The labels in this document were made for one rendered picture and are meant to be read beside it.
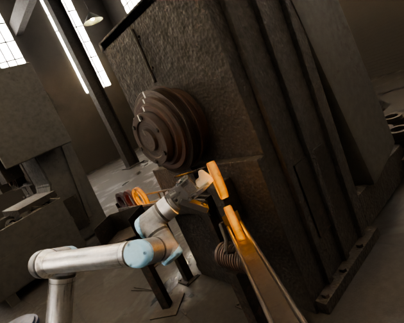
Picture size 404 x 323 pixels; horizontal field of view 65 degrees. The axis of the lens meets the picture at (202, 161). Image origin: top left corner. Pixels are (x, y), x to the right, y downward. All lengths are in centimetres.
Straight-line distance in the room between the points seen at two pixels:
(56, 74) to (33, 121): 825
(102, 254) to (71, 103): 1112
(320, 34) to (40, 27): 1147
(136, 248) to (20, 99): 331
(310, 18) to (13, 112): 325
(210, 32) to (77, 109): 1093
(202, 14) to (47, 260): 117
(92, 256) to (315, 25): 160
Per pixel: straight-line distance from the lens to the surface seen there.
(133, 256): 110
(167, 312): 232
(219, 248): 157
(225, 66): 142
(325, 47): 201
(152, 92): 161
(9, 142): 405
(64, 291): 162
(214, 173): 117
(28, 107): 420
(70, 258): 133
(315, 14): 202
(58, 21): 893
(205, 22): 144
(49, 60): 1245
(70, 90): 1231
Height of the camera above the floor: 127
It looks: 13 degrees down
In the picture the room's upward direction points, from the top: 24 degrees counter-clockwise
